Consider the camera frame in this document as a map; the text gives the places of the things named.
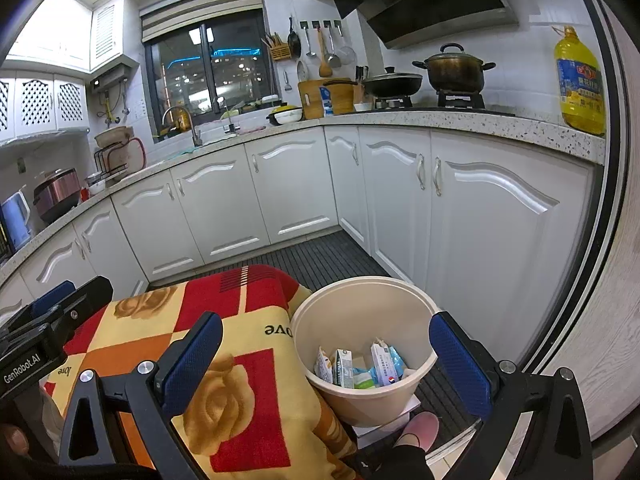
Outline white louvred wall cabinet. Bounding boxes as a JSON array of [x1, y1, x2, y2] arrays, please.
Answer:
[[90, 2, 126, 72]]

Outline black range hood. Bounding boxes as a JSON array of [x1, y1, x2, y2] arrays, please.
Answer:
[[322, 0, 520, 51]]

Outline wire dish rack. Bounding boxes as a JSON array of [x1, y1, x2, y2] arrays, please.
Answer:
[[94, 137, 149, 184]]

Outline yellow gas valve pipes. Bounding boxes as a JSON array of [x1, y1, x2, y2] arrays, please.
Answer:
[[101, 92, 121, 127]]

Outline wooden chopstick holder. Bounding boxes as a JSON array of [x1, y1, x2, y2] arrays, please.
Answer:
[[262, 32, 291, 61]]

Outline white water heater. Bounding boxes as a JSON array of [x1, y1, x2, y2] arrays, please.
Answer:
[[90, 67, 129, 94]]

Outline steel mesh strainer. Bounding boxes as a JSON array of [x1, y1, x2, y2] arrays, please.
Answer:
[[337, 25, 356, 61]]

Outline wooden spatula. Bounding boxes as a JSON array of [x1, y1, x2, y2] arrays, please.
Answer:
[[318, 27, 332, 77]]

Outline black lidded wok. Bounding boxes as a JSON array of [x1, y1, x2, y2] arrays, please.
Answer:
[[362, 66, 424, 99]]

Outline knife block with knives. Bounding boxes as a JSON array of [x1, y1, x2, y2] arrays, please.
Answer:
[[354, 65, 369, 106]]

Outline brass lidded pot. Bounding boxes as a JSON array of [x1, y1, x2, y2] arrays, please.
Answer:
[[412, 43, 497, 94]]

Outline white base cabinets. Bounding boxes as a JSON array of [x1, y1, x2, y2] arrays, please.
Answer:
[[0, 125, 608, 313]]

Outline person's black trouser leg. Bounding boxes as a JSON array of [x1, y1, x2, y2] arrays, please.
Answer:
[[347, 442, 437, 480]]

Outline tall steel faucet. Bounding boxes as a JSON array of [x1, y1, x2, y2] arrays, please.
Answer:
[[161, 106, 204, 147]]

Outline translucent plastic bag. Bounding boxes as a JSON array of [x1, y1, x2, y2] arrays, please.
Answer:
[[41, 384, 67, 457]]

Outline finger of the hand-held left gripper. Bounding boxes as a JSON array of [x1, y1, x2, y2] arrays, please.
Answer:
[[31, 281, 77, 318], [47, 275, 114, 345]]

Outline small black hanging pan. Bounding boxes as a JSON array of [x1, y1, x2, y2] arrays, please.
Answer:
[[287, 17, 303, 59]]

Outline wooden cutting board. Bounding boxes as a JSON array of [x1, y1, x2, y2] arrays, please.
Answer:
[[298, 77, 356, 120]]

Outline black gas stove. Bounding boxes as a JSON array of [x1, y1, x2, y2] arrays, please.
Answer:
[[375, 91, 489, 111]]

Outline dark kitchen window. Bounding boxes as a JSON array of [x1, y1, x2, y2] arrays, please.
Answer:
[[144, 10, 273, 144]]

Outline yellow cooking oil bottle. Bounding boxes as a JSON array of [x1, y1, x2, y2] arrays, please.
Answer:
[[552, 25, 607, 136]]

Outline white yellow carton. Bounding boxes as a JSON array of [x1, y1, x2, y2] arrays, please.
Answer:
[[314, 345, 335, 384]]

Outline red rice cooker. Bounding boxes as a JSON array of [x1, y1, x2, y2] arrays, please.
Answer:
[[32, 167, 82, 225]]

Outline black sliding door frame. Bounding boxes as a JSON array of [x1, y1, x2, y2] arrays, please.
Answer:
[[520, 0, 631, 378]]

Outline yellow lidded casserole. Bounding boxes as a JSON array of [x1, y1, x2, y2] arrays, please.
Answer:
[[266, 104, 305, 126]]

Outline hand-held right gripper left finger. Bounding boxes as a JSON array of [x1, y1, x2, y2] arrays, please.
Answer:
[[56, 311, 224, 480]]

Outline small steel faucet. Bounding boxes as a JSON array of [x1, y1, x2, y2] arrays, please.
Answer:
[[222, 97, 240, 135]]

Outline beige basin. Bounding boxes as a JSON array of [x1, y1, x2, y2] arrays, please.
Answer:
[[95, 126, 135, 150]]

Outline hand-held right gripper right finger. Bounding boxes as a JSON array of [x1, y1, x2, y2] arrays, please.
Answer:
[[427, 311, 594, 480]]

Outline printed red yellow blanket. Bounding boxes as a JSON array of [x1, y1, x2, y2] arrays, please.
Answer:
[[40, 265, 358, 480]]

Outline pink slipper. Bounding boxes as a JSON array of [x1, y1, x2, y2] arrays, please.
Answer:
[[399, 412, 441, 453]]

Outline person's left hand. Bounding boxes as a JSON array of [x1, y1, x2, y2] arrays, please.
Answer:
[[0, 422, 31, 457]]

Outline white flat box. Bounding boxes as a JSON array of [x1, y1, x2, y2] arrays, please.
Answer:
[[352, 390, 427, 450]]

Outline striped window blind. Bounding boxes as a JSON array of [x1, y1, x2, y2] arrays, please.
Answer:
[[139, 0, 265, 42]]

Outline white lattice wall cabinet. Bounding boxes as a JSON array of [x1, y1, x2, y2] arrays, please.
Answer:
[[0, 76, 90, 144]]

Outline cream plastic bin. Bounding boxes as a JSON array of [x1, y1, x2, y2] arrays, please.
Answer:
[[290, 276, 441, 428]]

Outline blue electric kettle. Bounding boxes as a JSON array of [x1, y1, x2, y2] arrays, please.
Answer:
[[0, 190, 34, 252]]

